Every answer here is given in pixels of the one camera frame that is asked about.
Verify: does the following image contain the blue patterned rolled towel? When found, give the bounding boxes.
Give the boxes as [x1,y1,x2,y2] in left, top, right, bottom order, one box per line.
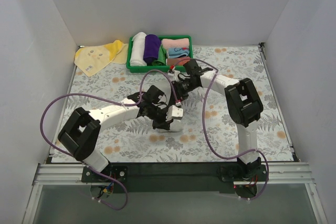
[166,47,190,58]

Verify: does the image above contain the brown rolled towel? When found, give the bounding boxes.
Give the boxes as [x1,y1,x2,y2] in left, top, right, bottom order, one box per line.
[166,57,190,66]

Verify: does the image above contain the white rolled towel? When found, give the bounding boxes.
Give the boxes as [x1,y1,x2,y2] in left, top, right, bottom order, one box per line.
[130,32,147,67]

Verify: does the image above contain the green rolled towel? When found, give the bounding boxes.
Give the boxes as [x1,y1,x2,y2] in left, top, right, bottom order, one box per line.
[151,46,166,66]

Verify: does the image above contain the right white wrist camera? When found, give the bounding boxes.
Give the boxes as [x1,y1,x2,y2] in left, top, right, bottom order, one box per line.
[167,70,181,81]

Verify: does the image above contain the grey towel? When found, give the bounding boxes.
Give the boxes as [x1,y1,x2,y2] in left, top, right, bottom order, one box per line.
[159,101,183,132]

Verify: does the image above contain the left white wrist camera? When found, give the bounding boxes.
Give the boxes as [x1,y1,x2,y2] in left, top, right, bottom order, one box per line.
[166,105,183,121]

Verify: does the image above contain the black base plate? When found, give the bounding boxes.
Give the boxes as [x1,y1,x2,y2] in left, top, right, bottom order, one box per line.
[81,162,270,195]

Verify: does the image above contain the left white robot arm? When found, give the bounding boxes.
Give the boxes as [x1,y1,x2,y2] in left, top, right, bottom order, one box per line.
[58,85,168,172]

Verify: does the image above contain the green plastic tray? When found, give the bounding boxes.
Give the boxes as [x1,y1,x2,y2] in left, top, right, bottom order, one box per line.
[126,35,193,73]

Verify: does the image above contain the aluminium frame rail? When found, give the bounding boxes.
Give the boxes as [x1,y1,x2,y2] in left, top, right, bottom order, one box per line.
[23,162,327,223]

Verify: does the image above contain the floral table mat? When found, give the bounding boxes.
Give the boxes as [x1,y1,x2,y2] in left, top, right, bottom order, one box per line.
[58,46,293,163]

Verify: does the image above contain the purple rolled towel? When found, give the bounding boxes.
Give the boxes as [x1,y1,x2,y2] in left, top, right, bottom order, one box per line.
[143,34,161,65]

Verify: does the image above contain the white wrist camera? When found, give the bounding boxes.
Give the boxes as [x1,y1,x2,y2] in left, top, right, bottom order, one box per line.
[167,70,181,81]
[166,105,183,121]

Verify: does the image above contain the yellow towel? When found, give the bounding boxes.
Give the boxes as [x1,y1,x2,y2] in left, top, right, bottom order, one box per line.
[74,40,129,77]

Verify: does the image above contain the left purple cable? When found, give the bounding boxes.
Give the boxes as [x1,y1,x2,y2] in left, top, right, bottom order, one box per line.
[39,69,182,210]

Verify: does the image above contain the pink rolled towel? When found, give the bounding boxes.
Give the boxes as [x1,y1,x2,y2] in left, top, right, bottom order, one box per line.
[162,38,190,49]

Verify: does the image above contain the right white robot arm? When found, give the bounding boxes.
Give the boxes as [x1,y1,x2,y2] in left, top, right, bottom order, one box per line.
[168,59,265,179]

